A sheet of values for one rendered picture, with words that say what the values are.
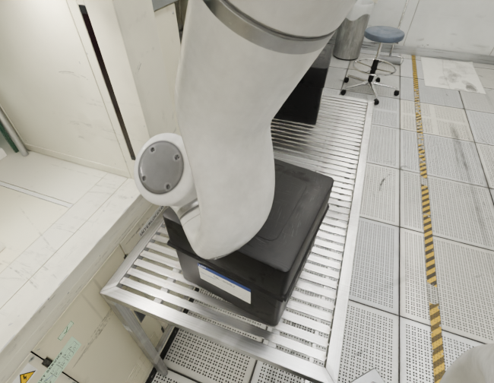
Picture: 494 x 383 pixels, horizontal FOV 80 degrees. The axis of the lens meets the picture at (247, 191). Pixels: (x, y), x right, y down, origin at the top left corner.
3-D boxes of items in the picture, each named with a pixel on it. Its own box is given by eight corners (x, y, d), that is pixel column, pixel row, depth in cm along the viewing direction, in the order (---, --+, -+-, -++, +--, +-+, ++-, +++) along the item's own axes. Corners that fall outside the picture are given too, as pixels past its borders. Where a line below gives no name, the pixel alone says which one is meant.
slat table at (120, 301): (295, 437, 114) (337, 388, 61) (159, 375, 129) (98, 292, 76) (340, 204, 201) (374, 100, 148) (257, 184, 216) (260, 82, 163)
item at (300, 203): (284, 304, 58) (291, 268, 49) (165, 244, 68) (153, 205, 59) (330, 206, 76) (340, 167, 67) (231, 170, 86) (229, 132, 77)
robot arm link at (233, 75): (433, 131, 16) (248, 248, 43) (299, -69, 20) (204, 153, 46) (312, 175, 12) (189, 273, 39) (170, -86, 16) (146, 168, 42)
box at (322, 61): (316, 125, 131) (327, 68, 114) (254, 116, 137) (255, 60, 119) (323, 96, 151) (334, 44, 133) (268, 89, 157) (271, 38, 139)
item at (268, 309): (181, 276, 79) (169, 238, 67) (233, 208, 96) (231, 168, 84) (277, 328, 69) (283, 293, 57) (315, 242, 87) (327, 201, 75)
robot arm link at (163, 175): (249, 196, 43) (223, 143, 45) (207, 190, 31) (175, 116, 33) (203, 222, 45) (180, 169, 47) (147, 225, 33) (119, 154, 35)
